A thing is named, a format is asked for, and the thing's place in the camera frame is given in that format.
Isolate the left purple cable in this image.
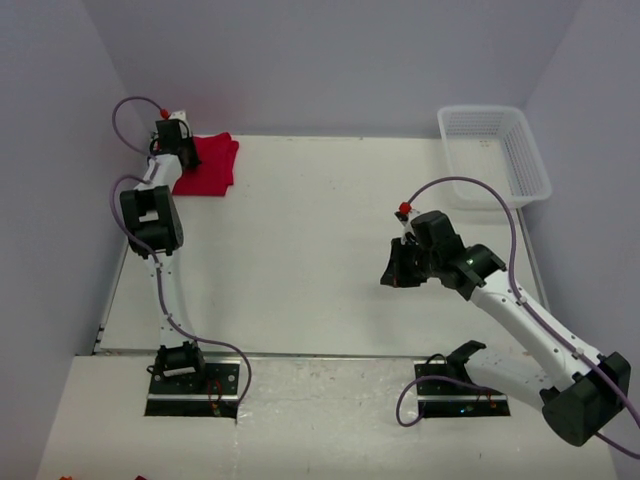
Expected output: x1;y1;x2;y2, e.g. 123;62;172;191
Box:
108;96;252;409

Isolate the purple cable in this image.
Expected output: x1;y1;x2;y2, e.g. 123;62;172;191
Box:
397;177;640;457
108;96;252;409

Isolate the white plastic basket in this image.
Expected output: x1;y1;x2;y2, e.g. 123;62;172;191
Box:
437;105;552;209

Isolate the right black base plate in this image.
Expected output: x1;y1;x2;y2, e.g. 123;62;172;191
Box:
414;355;511;419

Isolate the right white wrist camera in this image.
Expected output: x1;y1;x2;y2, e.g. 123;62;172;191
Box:
395;202;420;244

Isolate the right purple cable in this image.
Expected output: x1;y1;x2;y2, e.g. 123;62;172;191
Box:
397;177;640;457

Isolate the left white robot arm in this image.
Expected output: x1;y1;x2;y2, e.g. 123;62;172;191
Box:
111;110;205;382

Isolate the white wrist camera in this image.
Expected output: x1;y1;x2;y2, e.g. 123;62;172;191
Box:
395;202;420;244
160;108;189;124

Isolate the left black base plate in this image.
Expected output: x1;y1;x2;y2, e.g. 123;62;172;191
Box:
144;360;241;420

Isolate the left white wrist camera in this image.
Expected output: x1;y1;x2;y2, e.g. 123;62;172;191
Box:
160;108;189;124

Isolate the red t shirt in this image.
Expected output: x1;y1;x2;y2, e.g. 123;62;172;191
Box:
172;132;240;197

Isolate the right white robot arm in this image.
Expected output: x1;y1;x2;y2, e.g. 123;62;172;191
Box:
380;203;631;447

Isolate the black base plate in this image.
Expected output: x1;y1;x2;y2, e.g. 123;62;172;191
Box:
414;355;511;419
144;360;241;420

